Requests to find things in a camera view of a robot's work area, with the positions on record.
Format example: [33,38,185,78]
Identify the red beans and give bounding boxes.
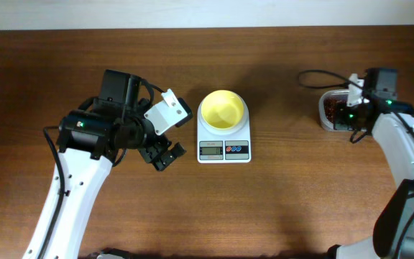
[323,97,346,124]

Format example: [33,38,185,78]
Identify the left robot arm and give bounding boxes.
[24,70,193,258]

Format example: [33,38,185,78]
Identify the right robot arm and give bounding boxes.
[319,68,414,258]

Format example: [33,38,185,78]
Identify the white digital kitchen scale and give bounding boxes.
[197,97,252,163]

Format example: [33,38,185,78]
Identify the yellow plastic bowl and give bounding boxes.
[201,90,245,130]

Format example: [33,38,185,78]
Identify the clear plastic container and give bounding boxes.
[318,90,351,132]

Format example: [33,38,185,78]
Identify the right black cable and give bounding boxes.
[297,69,414,259]

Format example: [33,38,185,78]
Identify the black cable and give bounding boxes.
[297,69,414,259]
[36,124,68,259]

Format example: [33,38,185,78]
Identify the left black cable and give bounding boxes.
[36,124,68,259]

